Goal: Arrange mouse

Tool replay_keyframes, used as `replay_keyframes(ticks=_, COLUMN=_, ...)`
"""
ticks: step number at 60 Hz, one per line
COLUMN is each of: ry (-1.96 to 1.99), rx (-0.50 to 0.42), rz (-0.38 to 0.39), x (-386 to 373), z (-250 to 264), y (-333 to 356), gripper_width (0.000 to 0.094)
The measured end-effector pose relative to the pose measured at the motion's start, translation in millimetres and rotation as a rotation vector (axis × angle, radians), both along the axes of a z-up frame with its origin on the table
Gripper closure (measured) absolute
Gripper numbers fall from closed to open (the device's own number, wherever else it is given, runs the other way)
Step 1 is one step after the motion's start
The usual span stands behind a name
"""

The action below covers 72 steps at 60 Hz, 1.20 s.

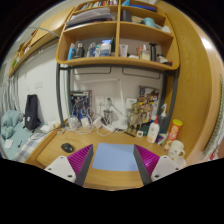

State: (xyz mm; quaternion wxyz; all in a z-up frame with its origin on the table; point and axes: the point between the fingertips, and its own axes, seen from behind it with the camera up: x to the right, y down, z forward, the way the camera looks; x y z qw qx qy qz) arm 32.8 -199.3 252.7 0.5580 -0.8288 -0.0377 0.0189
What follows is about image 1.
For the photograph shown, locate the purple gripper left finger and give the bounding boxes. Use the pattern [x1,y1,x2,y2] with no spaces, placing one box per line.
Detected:
[44,143,95,187]

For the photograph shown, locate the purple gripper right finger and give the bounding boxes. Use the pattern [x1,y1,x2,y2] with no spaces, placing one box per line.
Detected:
[133,144,181,186]

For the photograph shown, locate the black computer mouse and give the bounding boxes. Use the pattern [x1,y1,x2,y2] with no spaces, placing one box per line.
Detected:
[61,143,74,153]

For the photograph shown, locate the blue mouse pad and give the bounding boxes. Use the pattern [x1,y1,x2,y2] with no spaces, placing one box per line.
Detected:
[92,143,138,171]

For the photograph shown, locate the white lotion bottle red cap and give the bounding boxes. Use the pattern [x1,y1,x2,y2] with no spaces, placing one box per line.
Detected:
[147,117,160,143]

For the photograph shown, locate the white mug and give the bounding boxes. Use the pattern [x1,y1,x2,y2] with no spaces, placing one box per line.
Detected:
[168,140,185,159]

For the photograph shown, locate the spray bottle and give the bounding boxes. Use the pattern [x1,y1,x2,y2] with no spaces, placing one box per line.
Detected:
[159,103,167,133]

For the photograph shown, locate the yellow red snack can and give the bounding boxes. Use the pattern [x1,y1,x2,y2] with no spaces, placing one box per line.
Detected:
[164,119,183,151]

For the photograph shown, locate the golden robot figurine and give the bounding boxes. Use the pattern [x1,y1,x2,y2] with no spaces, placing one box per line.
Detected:
[127,99,150,135]

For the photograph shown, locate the blue figure box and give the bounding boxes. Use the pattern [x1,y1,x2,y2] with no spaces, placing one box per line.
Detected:
[70,90,92,120]

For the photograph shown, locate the black backpack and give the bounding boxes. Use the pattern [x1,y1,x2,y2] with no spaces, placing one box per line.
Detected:
[25,94,40,130]

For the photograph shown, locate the teal bundled blanket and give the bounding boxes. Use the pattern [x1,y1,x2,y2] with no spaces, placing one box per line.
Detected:
[1,110,23,139]

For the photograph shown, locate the black bottle on shelf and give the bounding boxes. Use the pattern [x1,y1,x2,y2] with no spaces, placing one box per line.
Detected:
[149,43,157,62]

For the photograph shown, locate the stack of papers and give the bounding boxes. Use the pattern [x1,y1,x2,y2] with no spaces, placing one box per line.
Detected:
[65,7,112,27]

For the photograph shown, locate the tangled white cables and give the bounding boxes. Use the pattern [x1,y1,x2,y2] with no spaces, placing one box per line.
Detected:
[56,106,116,137]

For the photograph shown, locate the wooden wall shelf unit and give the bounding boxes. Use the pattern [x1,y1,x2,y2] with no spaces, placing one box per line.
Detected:
[56,0,180,71]

